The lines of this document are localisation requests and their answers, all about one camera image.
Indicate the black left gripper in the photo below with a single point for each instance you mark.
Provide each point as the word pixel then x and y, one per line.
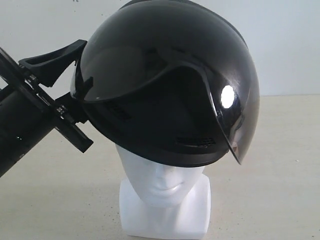
pixel 28 74

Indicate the black helmet with visor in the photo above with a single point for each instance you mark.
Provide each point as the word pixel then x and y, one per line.
pixel 170 81

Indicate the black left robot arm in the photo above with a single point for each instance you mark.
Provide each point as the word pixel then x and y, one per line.
pixel 28 113

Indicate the white mannequin head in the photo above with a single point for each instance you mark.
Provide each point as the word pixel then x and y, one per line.
pixel 164 202

